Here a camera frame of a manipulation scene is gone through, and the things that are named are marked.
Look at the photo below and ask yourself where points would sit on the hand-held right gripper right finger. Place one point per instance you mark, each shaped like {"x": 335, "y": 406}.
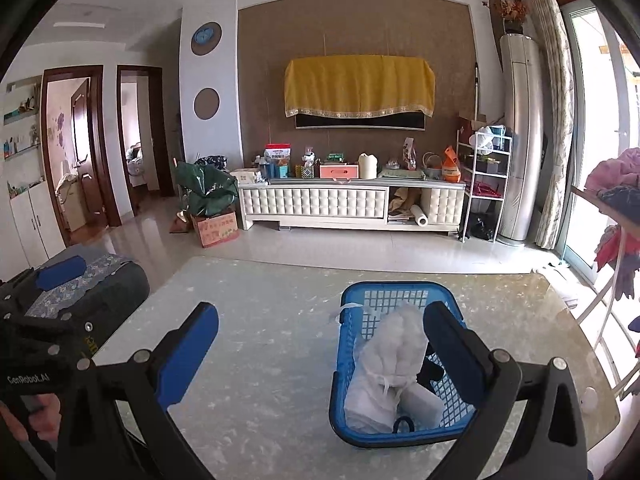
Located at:
{"x": 455, "y": 355}

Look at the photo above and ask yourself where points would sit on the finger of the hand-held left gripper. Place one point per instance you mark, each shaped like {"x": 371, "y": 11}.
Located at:
{"x": 70, "y": 327}
{"x": 62, "y": 271}

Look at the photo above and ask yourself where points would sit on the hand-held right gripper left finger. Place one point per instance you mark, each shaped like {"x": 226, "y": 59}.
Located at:
{"x": 187, "y": 355}

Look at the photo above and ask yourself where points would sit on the white garment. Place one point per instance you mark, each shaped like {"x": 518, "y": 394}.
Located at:
{"x": 385, "y": 360}

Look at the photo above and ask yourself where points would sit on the blue plastic basket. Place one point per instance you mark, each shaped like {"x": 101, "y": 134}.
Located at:
{"x": 339, "y": 390}

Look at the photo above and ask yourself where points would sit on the person's left hand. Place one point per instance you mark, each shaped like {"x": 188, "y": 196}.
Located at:
{"x": 45, "y": 417}

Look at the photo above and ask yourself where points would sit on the chair with grey cover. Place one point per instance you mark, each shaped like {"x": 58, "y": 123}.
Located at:
{"x": 120, "y": 285}

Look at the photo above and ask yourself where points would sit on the brown wooden door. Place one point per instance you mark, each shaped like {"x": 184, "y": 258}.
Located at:
{"x": 87, "y": 150}

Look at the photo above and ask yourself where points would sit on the brown paper bag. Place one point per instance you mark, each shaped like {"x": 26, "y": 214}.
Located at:
{"x": 180, "y": 225}

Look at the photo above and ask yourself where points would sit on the cardboard box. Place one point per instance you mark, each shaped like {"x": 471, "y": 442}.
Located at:
{"x": 216, "y": 229}

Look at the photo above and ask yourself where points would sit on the black bag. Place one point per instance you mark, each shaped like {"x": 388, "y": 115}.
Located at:
{"x": 482, "y": 227}

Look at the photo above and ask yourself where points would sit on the white paper roll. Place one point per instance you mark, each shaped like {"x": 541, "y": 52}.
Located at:
{"x": 419, "y": 216}

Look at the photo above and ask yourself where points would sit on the green plastic bag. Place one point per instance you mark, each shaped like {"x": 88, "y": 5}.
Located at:
{"x": 207, "y": 187}

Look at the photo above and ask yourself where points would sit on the white metal rack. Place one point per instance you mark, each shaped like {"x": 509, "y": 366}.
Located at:
{"x": 485, "y": 185}

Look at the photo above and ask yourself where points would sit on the orange bag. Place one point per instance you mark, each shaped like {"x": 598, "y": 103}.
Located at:
{"x": 451, "y": 167}

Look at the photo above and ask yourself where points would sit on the white carton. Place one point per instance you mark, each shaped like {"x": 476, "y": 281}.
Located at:
{"x": 246, "y": 176}

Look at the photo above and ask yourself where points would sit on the woven basket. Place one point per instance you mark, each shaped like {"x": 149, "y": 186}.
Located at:
{"x": 433, "y": 167}

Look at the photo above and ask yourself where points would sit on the white tufted TV cabinet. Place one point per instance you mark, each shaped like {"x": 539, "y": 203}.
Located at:
{"x": 325, "y": 202}

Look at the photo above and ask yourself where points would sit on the pink snack bag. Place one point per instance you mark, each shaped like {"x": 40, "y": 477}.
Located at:
{"x": 409, "y": 155}

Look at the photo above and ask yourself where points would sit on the white jug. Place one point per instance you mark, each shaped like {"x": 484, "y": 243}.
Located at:
{"x": 368, "y": 167}

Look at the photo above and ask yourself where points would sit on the pink box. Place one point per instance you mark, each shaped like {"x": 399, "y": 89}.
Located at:
{"x": 339, "y": 171}

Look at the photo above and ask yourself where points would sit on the green patterned box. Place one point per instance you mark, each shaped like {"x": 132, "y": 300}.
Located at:
{"x": 307, "y": 172}

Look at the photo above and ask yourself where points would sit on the red snack bag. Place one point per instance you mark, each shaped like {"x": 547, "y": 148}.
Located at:
{"x": 277, "y": 152}

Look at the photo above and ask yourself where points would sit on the flat green box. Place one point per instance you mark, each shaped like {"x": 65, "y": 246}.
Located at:
{"x": 336, "y": 158}

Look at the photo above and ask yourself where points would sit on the standing air conditioner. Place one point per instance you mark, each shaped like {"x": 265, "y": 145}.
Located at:
{"x": 522, "y": 135}

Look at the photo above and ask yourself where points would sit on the clothes drying rack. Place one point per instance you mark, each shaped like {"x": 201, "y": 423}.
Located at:
{"x": 615, "y": 185}

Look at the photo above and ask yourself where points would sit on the black television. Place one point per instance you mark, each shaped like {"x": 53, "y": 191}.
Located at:
{"x": 350, "y": 121}

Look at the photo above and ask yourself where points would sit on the mop stick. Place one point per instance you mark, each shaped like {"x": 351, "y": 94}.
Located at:
{"x": 477, "y": 95}

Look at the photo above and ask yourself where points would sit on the patterned curtain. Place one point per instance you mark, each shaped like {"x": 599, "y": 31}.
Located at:
{"x": 555, "y": 110}

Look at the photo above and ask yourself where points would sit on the yellow cloth cover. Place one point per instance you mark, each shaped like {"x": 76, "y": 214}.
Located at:
{"x": 357, "y": 85}

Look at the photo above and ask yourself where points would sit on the dried flower bunch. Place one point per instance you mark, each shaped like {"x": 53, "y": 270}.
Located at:
{"x": 511, "y": 12}

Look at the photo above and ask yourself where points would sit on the white wall cabinet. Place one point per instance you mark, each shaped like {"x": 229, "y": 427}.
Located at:
{"x": 30, "y": 220}

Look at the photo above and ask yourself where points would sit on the round wall panel blue plate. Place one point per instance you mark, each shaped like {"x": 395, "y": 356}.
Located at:
{"x": 206, "y": 38}

